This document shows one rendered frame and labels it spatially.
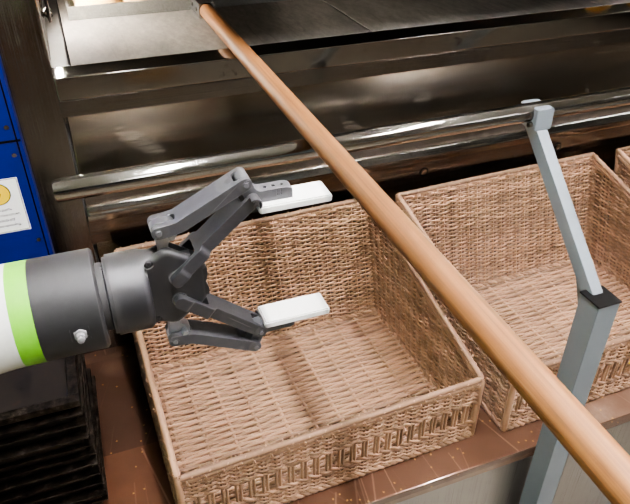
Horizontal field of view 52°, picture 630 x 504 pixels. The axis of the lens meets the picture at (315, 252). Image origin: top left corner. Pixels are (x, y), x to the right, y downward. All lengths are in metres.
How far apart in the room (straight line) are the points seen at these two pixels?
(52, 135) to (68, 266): 0.66
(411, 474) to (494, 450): 0.17
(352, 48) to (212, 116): 0.30
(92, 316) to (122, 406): 0.80
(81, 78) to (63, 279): 0.66
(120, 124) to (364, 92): 0.49
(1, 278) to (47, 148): 0.67
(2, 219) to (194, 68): 0.43
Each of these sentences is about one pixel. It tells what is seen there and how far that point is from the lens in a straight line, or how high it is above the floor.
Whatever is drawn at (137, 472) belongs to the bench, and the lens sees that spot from 1.26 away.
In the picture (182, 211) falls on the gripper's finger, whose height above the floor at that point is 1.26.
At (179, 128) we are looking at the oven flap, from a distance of 1.27.
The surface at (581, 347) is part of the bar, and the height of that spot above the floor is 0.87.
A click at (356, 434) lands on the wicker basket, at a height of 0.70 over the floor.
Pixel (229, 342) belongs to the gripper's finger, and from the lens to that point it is 0.67.
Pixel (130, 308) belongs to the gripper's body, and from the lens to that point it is 0.59.
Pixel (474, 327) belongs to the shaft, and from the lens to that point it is 0.57.
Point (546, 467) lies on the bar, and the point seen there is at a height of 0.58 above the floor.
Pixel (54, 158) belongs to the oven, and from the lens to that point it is 1.25.
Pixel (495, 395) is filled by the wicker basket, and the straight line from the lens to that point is 1.31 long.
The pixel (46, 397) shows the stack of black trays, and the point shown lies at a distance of 1.07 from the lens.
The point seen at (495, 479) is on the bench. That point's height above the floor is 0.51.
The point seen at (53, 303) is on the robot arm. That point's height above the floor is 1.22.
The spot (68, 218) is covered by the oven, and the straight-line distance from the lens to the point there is 1.31.
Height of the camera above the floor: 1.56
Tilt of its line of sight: 35 degrees down
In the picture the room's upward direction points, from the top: straight up
